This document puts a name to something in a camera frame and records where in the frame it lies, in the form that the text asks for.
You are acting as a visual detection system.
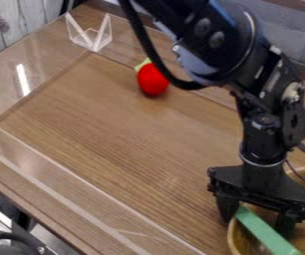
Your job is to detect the red plush strawberry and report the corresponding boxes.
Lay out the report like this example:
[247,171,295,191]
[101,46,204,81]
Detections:
[134,58,169,97]

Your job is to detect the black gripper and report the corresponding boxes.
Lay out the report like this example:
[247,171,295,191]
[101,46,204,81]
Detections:
[206,165,305,239]

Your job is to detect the clear acrylic corner bracket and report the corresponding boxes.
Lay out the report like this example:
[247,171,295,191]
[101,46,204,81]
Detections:
[65,13,113,53]

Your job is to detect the green rectangular stick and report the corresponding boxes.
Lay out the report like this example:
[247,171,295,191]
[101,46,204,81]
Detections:
[235,206,301,255]

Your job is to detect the brown wooden bowl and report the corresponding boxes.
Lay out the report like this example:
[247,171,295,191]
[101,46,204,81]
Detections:
[227,172,305,255]

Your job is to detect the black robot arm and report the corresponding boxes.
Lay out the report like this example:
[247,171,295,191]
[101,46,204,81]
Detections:
[118,0,305,238]

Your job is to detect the clear acrylic tray walls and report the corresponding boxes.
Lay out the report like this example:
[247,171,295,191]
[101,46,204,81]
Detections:
[0,12,305,255]

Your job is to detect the black metal bracket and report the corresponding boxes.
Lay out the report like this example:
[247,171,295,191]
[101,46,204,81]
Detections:
[10,222,58,255]

